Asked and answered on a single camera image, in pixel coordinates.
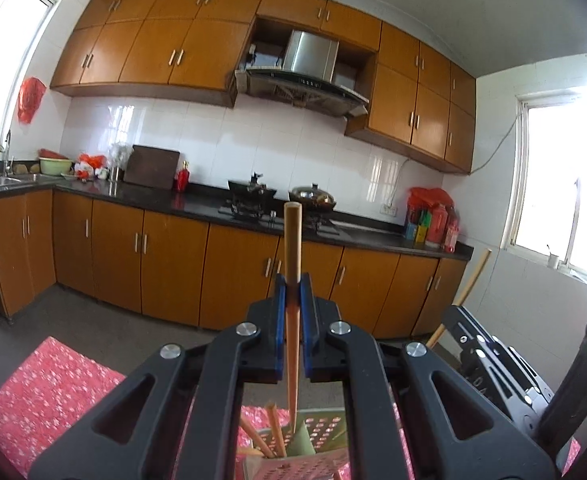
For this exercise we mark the hanging red plastic bag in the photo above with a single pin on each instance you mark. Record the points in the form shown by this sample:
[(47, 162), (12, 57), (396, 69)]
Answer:
[(30, 100)]

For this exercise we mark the wooden stove base cabinets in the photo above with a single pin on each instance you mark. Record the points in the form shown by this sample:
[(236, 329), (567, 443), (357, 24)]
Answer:
[(173, 270)]

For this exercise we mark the red bags with bottles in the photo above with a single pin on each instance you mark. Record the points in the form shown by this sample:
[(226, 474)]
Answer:
[(433, 215)]

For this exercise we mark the black kitchen countertop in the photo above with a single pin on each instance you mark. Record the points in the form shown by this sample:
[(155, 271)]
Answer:
[(148, 200)]

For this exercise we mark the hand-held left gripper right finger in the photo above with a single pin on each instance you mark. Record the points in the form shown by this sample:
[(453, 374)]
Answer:
[(307, 320)]

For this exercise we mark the red bottle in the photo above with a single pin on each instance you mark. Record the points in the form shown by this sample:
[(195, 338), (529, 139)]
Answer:
[(183, 179)]

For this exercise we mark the green plastic basin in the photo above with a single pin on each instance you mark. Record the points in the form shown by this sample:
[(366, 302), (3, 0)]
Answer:
[(55, 166)]

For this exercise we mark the red bag with white print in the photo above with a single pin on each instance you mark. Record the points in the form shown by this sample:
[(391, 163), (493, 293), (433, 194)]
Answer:
[(90, 165)]

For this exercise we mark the window above sink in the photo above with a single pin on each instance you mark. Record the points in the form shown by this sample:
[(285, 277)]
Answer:
[(3, 60)]

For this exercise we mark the red floral tablecloth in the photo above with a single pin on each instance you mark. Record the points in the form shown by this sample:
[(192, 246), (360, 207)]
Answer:
[(48, 385)]

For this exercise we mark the wok with metal lid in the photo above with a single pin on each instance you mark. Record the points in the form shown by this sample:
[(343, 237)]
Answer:
[(313, 196)]

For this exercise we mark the metal cup with utensils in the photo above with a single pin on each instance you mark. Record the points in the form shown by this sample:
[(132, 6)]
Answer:
[(118, 167)]

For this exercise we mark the wooden wall cabinets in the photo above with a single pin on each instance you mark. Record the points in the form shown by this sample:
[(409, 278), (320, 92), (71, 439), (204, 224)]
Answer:
[(163, 45)]

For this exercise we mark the grey perforated utensil holder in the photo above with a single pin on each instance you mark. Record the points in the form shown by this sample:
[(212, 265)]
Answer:
[(318, 430)]

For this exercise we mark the black frying pan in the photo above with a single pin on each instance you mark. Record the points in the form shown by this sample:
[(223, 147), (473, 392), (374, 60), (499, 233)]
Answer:
[(251, 187)]

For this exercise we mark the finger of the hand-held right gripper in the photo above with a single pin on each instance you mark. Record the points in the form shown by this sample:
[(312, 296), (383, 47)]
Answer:
[(466, 327)]

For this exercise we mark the wooden sink base cabinets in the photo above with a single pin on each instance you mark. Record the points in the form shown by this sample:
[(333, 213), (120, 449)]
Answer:
[(13, 250)]

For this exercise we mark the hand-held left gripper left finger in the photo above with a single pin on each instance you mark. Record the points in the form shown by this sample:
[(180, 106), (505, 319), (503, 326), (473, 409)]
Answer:
[(278, 320)]

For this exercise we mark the steel sink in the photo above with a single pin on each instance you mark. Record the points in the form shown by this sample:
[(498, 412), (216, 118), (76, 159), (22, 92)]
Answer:
[(10, 180)]

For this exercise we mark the dark wooden cutting board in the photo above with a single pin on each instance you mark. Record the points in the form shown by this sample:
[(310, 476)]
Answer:
[(151, 167)]

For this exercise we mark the white wall outlet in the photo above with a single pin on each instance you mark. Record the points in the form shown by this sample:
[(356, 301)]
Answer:
[(389, 209)]

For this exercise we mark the metal faucet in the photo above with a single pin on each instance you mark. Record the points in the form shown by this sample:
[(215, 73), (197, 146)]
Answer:
[(7, 155)]

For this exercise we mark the black gas stove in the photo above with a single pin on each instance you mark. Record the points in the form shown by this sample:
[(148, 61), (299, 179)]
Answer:
[(243, 210)]

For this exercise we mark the side window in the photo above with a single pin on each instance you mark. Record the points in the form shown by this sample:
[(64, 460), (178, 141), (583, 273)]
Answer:
[(558, 175)]

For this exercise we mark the steel range hood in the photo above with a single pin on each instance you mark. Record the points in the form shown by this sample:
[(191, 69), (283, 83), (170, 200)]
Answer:
[(308, 70)]

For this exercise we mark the wooden chopstick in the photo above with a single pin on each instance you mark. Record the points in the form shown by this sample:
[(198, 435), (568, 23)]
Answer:
[(275, 425), (256, 437), (292, 240), (473, 280)]

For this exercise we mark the white cup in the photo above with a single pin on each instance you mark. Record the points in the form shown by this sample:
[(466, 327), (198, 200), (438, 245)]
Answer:
[(553, 260)]

